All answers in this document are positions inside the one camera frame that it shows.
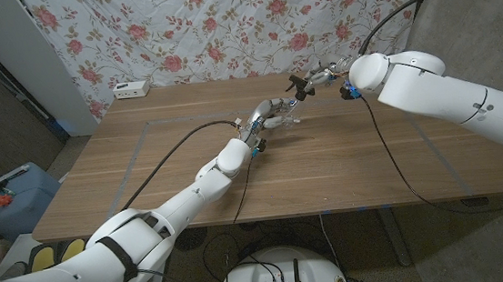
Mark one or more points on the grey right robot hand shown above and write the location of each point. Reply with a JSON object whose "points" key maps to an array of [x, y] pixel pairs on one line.
{"points": [[327, 72]]}

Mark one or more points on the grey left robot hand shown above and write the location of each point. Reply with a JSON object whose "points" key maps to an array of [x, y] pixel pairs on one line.
{"points": [[267, 112]]}

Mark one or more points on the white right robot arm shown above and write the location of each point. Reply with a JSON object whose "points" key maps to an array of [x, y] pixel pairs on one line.
{"points": [[453, 96]]}

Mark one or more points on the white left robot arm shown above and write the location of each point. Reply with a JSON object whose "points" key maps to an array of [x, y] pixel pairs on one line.
{"points": [[167, 221]]}

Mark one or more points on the floral backdrop cloth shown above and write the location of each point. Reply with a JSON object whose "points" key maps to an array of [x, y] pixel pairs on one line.
{"points": [[232, 28]]}

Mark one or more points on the white power strip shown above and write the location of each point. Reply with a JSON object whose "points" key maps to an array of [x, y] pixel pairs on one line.
{"points": [[130, 90]]}

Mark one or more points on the round black floor fan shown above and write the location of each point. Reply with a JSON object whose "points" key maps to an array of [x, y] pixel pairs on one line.
{"points": [[191, 239]]}

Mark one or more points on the white robot torso base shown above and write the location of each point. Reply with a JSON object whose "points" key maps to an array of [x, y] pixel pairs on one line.
{"points": [[254, 277]]}

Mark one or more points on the white table leg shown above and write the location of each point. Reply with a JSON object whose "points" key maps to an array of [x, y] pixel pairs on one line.
{"points": [[394, 238], [158, 281]]}

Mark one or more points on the yellow and black pad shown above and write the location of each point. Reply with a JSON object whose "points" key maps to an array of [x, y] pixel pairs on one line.
{"points": [[51, 255]]}

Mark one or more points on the blue storage box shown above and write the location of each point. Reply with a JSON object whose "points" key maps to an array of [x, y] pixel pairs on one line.
{"points": [[25, 211]]}

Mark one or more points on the red toy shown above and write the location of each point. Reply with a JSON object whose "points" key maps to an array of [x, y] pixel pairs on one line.
{"points": [[4, 200]]}

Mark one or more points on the white wall panel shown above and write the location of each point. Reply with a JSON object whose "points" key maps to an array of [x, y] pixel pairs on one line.
{"points": [[20, 51]]}

